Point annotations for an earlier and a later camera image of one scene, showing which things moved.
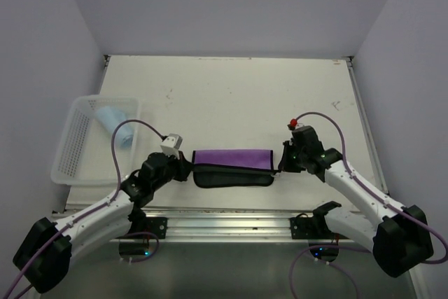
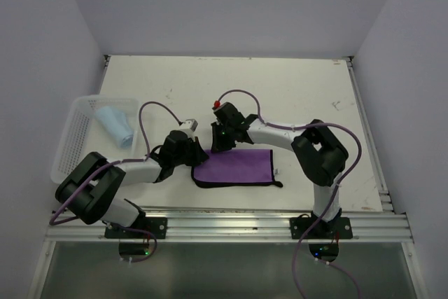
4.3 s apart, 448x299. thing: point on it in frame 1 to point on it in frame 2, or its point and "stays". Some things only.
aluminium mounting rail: [187, 225] stays
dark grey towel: [233, 168] stays
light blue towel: [110, 117] stays
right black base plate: [315, 227] stays
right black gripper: [285, 164] to [218, 145]
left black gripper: [183, 165] to [199, 156]
